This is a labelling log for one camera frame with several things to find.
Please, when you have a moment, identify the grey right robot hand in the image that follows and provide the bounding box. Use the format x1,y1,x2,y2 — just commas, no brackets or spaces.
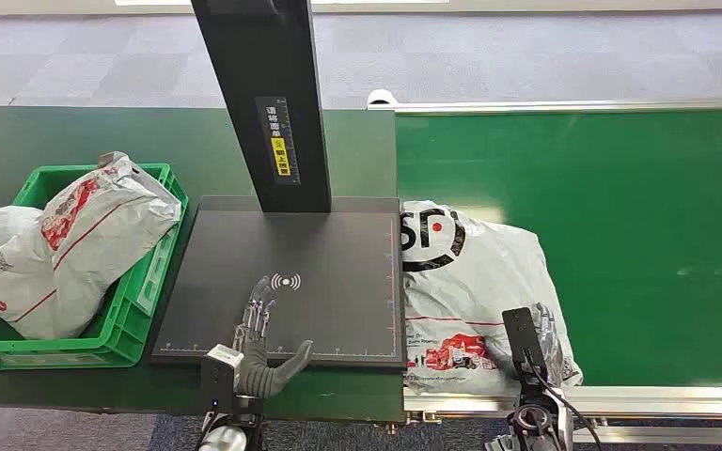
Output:
534,302,567,391

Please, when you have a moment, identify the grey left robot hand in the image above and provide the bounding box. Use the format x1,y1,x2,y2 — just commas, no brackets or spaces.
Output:
232,276,314,400

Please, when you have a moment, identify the white SF courier package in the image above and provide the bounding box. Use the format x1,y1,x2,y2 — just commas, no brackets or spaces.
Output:
400,200,585,398

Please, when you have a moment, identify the green conveyor belt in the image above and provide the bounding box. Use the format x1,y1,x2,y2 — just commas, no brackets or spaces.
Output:
395,108,722,388

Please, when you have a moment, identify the grey package with red print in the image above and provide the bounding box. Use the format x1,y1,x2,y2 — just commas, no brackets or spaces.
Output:
39,151,183,341

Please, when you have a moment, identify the crumpled white grey package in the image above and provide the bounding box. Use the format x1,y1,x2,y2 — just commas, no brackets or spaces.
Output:
0,205,57,326

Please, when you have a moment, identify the green plastic crate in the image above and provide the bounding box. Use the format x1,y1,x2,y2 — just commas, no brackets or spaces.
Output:
0,163,190,372

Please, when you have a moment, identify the black and yellow ruler label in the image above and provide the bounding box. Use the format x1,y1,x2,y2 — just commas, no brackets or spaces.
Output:
255,95,303,187

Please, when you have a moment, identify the black scanner column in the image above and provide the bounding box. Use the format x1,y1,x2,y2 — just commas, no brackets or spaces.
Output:
190,0,333,215

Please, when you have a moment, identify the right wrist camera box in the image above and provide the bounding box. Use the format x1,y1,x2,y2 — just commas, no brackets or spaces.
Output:
501,307,550,399

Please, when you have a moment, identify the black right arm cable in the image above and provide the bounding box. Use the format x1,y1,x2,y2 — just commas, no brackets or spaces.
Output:
525,351,604,451

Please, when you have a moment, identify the aluminium conveyor side rail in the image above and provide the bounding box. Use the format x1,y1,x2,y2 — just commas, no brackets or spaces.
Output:
367,98,722,116
402,385,722,447

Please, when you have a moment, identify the black scanner base plate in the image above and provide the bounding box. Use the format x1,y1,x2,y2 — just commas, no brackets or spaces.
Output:
149,196,407,369

